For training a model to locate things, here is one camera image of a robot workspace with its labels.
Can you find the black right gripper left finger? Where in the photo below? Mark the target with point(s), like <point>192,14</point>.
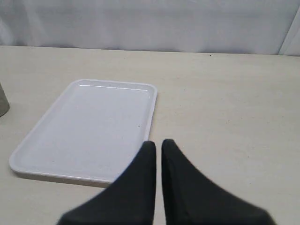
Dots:
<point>129,200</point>

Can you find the stainless steel cup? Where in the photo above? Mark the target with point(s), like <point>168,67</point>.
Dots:
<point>4,104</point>

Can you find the white backdrop curtain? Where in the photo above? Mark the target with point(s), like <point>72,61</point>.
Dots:
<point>197,26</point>

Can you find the white plastic tray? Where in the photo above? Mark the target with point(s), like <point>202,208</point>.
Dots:
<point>91,133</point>

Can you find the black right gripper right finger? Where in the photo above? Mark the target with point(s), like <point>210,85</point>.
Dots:
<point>190,198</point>

